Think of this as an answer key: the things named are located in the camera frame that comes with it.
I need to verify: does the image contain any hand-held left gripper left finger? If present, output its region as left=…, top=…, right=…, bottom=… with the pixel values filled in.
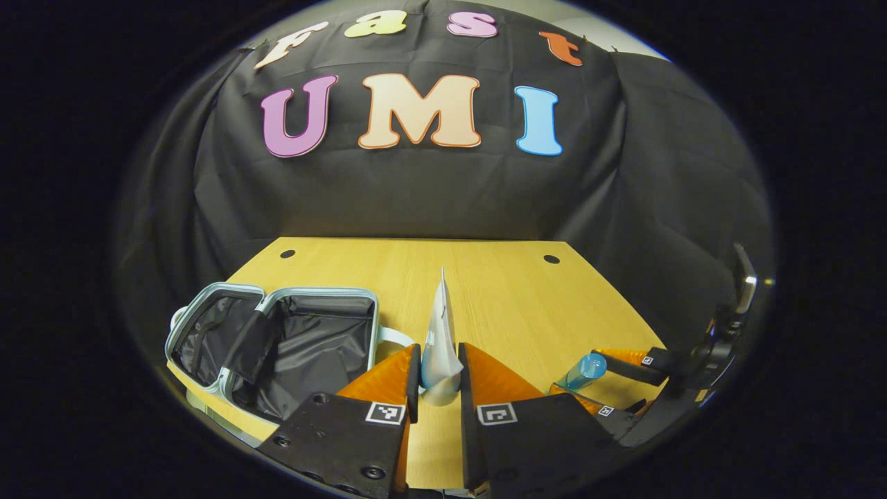
left=256, top=343, right=422, bottom=499

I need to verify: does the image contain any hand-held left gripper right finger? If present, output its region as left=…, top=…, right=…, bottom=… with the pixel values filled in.
left=457, top=342, right=628, bottom=499

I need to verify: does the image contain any silver white squeeze tube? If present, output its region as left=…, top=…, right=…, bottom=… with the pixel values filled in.
left=421, top=267, right=464, bottom=406

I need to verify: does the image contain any blue transparent bottle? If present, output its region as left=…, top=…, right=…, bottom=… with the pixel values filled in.
left=554, top=352, right=608, bottom=392

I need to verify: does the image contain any light blue suitcase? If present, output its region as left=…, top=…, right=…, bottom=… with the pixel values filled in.
left=164, top=282, right=416, bottom=448

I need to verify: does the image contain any black backdrop cloth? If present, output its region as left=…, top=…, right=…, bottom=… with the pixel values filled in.
left=114, top=0, right=773, bottom=389

